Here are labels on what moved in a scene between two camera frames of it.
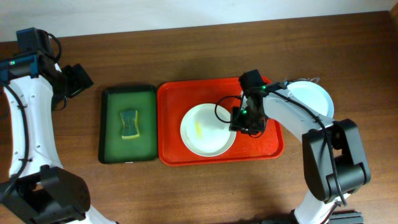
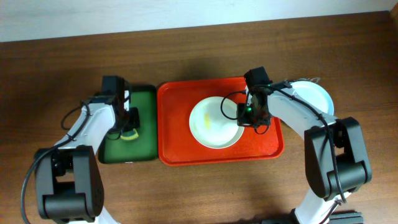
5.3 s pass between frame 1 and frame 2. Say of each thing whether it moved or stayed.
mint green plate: stayed
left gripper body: moved
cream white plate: moved
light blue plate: stayed
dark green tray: stayed
